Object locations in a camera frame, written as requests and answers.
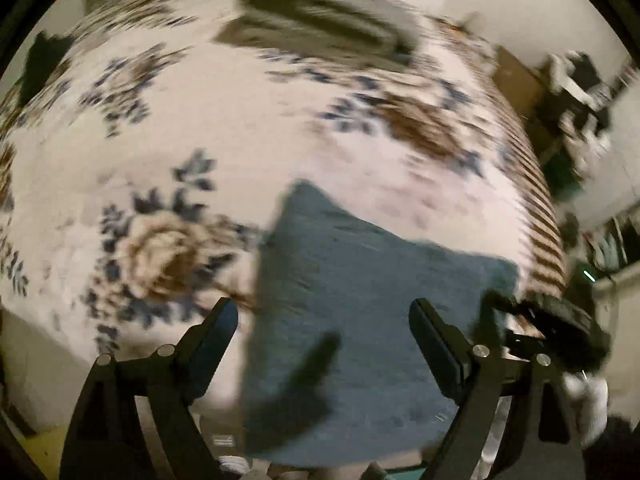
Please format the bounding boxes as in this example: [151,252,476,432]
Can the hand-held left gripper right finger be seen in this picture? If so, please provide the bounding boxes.
[408,297,587,480]

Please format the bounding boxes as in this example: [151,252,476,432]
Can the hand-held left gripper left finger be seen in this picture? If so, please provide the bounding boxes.
[59,297,240,480]

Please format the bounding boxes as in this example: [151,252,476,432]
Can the blue denim pants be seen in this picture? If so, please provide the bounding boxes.
[239,180,522,463]

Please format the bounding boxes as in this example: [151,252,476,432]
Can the person's right hand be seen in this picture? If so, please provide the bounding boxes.
[562,371,610,451]

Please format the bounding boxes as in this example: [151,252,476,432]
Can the white shelf unit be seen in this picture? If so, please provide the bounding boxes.
[575,210,640,286]

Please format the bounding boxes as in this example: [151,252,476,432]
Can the brown checked bed sheet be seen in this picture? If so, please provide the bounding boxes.
[430,15,568,296]

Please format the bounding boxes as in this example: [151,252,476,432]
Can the floral bed blanket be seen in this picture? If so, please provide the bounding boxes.
[0,0,538,366]

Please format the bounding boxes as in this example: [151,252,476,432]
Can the large brown cardboard box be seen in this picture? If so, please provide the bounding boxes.
[492,44,548,121]

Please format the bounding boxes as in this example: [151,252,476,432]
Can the black and white jacket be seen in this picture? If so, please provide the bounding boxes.
[567,51,613,111]

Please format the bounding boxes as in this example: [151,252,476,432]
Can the small dark green cloth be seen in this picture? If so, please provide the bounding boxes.
[19,30,78,108]

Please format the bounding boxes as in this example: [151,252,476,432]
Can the folded grey fleece sweater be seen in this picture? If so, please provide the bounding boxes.
[214,0,423,73]

